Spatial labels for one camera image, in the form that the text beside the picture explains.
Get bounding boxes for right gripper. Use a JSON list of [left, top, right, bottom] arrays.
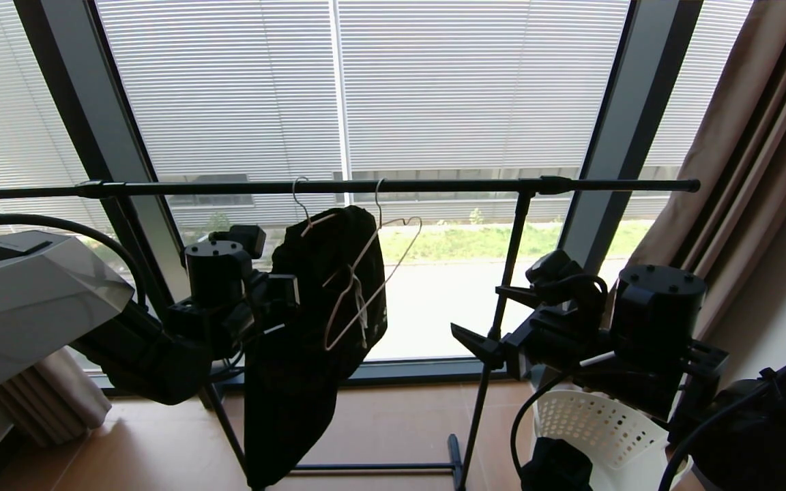
[[451, 285, 680, 410]]

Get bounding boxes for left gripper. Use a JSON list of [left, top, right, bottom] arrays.
[[226, 273, 300, 342]]

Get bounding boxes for black shorts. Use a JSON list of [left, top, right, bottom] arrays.
[[243, 205, 388, 490]]

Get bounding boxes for pink clothes hanger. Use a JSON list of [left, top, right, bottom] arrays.
[[323, 179, 423, 352], [291, 177, 339, 238]]

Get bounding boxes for white laundry basket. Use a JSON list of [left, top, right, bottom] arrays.
[[533, 390, 690, 491]]

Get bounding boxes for black clothes rack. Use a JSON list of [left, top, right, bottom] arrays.
[[0, 176, 702, 491]]

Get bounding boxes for heap of clothes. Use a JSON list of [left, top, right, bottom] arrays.
[[521, 438, 594, 491]]

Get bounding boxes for brown curtain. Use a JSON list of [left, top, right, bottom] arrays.
[[628, 0, 786, 342], [0, 344, 113, 447]]

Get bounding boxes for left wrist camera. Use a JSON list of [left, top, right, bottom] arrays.
[[209, 225, 267, 261]]

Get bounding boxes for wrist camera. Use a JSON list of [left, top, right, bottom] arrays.
[[209, 225, 267, 261], [526, 249, 609, 309]]

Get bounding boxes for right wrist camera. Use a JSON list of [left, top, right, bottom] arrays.
[[526, 249, 609, 309]]

